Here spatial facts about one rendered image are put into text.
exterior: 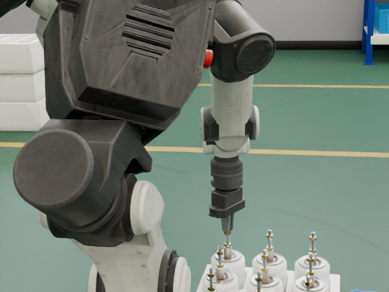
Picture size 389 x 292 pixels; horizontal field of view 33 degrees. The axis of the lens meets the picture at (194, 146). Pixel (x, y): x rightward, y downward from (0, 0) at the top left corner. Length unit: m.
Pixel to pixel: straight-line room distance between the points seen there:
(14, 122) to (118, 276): 2.94
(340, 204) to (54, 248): 1.21
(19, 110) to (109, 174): 3.20
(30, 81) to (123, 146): 3.08
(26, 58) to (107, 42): 3.02
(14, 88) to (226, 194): 2.52
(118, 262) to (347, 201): 1.81
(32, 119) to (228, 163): 2.50
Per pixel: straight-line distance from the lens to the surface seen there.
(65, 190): 0.87
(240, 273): 1.86
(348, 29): 6.61
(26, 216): 2.88
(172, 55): 1.02
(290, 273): 1.94
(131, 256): 1.20
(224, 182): 1.73
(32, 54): 3.99
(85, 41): 0.98
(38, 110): 4.07
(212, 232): 2.59
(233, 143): 1.48
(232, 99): 1.34
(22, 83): 4.06
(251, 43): 1.20
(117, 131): 0.96
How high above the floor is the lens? 1.12
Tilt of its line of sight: 18 degrees down
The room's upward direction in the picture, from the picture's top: 2 degrees counter-clockwise
